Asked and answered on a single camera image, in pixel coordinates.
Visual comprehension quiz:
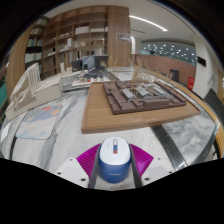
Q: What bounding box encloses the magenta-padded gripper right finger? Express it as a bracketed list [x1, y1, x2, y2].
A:
[128, 143, 175, 188]

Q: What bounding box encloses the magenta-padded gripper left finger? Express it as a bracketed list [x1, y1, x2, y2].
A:
[55, 143, 102, 190]

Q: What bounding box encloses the white and blue computer mouse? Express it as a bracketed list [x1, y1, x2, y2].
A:
[97, 136, 133, 184]

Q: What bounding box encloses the brown architectural model on wooden board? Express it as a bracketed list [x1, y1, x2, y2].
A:
[80, 56, 202, 135]

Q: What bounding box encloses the white slatted architectural model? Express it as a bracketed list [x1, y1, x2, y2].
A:
[4, 62, 64, 122]

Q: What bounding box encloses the red sign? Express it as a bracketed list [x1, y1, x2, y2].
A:
[186, 75, 196, 91]

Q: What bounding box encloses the grey building model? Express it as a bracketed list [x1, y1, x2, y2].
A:
[70, 54, 111, 88]

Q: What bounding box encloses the ceiling spot lights group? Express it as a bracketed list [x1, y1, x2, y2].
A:
[141, 42, 196, 64]

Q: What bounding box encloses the white paper notice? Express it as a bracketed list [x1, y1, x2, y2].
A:
[116, 32, 132, 43]

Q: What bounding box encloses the wooden shelf unit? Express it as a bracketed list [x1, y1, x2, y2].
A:
[24, 4, 132, 80]

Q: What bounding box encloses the long ceiling light strip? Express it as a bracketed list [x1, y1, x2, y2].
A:
[128, 14, 169, 33]

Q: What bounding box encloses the black wall screen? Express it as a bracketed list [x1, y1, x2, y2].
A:
[196, 55, 207, 68]

